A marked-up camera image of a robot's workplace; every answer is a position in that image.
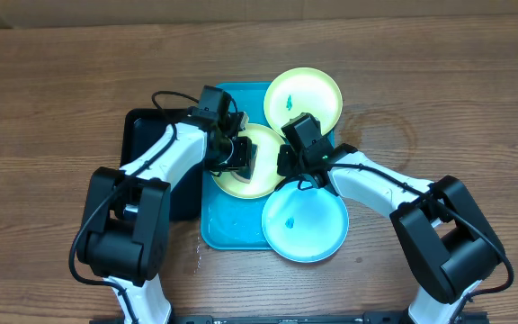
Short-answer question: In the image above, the green scrubbing sponge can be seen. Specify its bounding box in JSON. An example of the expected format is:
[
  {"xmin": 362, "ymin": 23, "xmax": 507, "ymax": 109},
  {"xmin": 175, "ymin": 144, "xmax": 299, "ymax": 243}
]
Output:
[{"xmin": 230, "ymin": 166, "xmax": 253, "ymax": 184}]

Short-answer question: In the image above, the light blue plate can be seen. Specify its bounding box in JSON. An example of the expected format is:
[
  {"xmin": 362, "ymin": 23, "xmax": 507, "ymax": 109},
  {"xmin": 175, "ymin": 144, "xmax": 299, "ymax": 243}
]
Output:
[{"xmin": 262, "ymin": 182, "xmax": 349, "ymax": 263}]

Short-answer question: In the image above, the yellow-green plate top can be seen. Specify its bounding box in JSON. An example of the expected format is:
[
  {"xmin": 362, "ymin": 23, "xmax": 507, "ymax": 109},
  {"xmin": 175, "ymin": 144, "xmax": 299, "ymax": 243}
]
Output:
[{"xmin": 263, "ymin": 67, "xmax": 343, "ymax": 137}]

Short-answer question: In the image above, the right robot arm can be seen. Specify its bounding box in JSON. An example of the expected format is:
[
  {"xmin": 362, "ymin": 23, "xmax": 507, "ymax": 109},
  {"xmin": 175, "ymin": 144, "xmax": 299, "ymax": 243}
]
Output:
[{"xmin": 277, "ymin": 112, "xmax": 514, "ymax": 323}]

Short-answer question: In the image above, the black plastic tray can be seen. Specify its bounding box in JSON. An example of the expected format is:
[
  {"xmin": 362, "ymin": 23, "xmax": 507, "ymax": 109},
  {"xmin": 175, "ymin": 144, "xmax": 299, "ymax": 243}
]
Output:
[{"xmin": 120, "ymin": 108, "xmax": 203, "ymax": 221}]

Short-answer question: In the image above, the yellow-green plate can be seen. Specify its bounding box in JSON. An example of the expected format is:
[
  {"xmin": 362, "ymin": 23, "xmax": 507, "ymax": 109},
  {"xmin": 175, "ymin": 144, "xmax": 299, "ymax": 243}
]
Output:
[
  {"xmin": 263, "ymin": 67, "xmax": 343, "ymax": 137},
  {"xmin": 214, "ymin": 123, "xmax": 284, "ymax": 199}
]

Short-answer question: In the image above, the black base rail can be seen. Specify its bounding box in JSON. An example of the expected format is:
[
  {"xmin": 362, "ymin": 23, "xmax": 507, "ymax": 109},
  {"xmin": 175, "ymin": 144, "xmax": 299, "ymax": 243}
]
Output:
[{"xmin": 88, "ymin": 311, "xmax": 490, "ymax": 324}]

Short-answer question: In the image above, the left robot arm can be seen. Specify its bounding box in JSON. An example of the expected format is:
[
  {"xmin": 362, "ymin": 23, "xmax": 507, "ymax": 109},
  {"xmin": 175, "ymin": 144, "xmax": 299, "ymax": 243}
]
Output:
[{"xmin": 68, "ymin": 85, "xmax": 255, "ymax": 323}]

